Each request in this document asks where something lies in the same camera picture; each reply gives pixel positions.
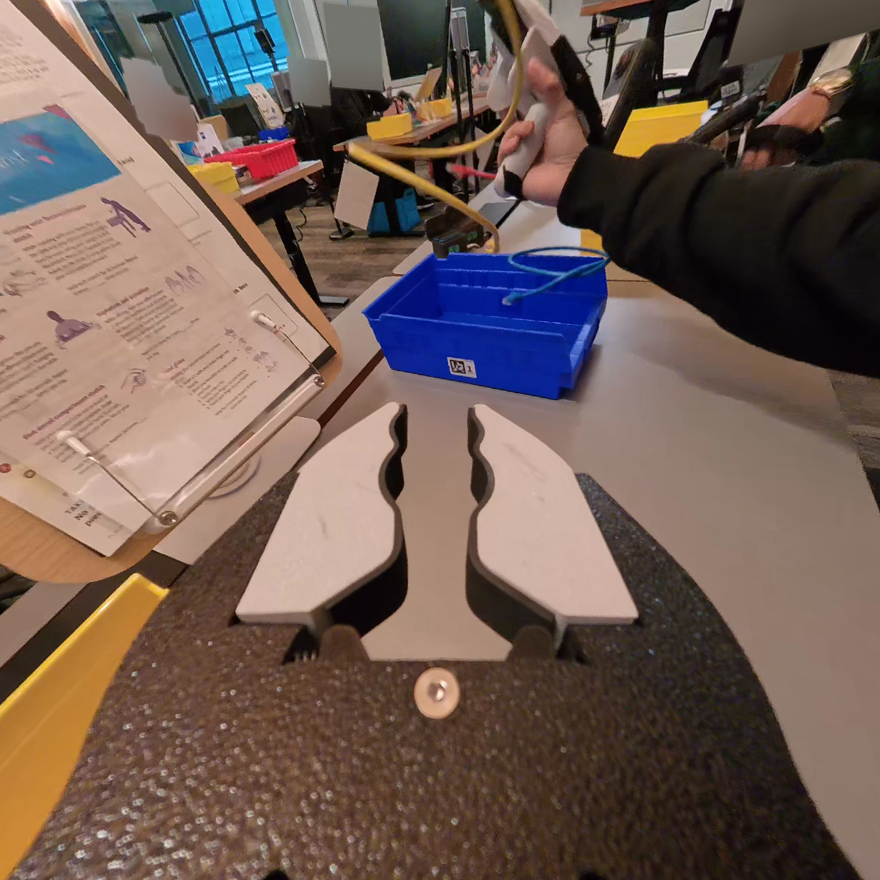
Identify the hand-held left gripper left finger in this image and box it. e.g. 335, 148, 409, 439
236, 402, 408, 637

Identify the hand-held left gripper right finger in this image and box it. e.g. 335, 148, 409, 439
466, 404, 640, 654

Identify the yellow network cable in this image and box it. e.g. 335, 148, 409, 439
346, 0, 527, 254

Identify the blue plastic bin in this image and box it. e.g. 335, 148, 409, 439
362, 251, 609, 401

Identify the black network adapter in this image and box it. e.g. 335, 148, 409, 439
425, 213, 490, 259

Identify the blue network cable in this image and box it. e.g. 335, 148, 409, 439
504, 246, 611, 307

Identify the person's right forearm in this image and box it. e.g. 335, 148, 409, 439
557, 141, 880, 378

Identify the grey desk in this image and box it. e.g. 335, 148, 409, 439
0, 196, 880, 880

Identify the person's right hand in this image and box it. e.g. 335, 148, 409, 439
496, 58, 592, 207

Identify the computer monitor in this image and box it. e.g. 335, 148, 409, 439
377, 0, 451, 82

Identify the red plastic bin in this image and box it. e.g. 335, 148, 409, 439
205, 139, 301, 181

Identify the document stand with printed sheet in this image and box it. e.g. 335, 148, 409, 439
0, 0, 342, 585

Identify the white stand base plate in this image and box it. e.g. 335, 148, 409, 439
154, 416, 323, 566

